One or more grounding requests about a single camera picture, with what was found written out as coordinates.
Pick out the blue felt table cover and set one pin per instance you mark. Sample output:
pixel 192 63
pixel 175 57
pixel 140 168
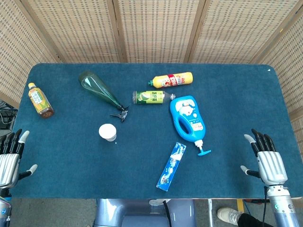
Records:
pixel 151 165

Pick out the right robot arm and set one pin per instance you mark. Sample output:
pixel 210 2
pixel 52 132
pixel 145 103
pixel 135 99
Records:
pixel 284 205

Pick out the blue pump detergent bottle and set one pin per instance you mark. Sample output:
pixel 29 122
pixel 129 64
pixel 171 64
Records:
pixel 188 118

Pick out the white sneaker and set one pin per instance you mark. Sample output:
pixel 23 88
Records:
pixel 228 215

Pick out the woven bamboo folding screen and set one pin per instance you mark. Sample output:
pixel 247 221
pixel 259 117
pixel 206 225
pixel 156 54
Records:
pixel 151 30

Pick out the white paper cup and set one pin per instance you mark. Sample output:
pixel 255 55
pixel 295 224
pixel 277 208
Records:
pixel 107 132

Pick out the green spray bottle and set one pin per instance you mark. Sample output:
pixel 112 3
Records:
pixel 100 91

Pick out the tea bottle with yellow label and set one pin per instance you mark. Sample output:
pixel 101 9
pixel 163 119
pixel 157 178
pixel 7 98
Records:
pixel 40 100

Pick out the grey robot torso base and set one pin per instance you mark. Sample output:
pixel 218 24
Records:
pixel 142 212

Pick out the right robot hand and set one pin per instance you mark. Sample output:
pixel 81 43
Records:
pixel 271 165

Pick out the yellow dish soap bottle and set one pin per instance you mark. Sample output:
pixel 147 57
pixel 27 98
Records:
pixel 172 79

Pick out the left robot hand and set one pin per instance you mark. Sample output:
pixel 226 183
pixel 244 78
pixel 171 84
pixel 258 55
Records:
pixel 8 163

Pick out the black trouser leg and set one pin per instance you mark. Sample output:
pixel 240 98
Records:
pixel 253 221

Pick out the clear bottle with green label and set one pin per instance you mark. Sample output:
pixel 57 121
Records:
pixel 151 97

